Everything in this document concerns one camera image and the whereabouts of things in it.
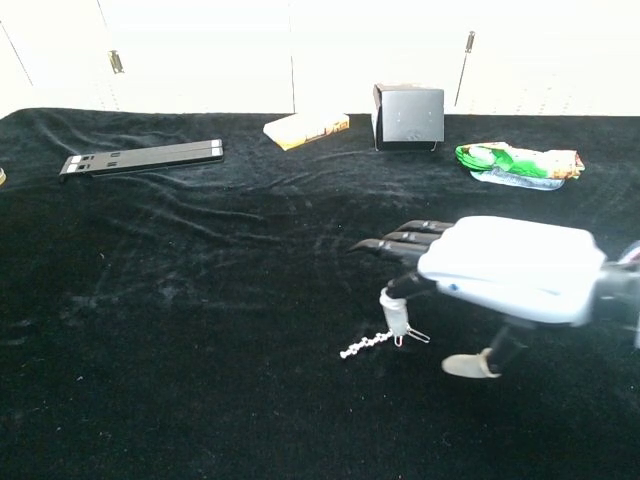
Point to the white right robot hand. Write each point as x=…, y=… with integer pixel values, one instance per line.
x=510, y=270

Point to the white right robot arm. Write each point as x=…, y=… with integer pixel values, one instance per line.
x=620, y=295

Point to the black velvet table cloth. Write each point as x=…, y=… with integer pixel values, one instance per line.
x=200, y=325

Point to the green snack bag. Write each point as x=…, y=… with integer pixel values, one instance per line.
x=520, y=162

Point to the black folded laptop stand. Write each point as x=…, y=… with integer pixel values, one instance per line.
x=145, y=157

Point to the silver rod tool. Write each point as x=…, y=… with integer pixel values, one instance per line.
x=365, y=344

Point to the yellow and white box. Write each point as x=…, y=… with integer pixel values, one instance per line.
x=300, y=131

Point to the metal screen hinge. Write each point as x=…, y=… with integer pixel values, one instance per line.
x=116, y=62
x=470, y=42

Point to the woven folding screen panel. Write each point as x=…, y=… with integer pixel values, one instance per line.
x=200, y=50
x=65, y=50
x=375, y=45
x=550, y=50
x=7, y=85

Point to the black cube carton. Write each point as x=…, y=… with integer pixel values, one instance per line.
x=412, y=117

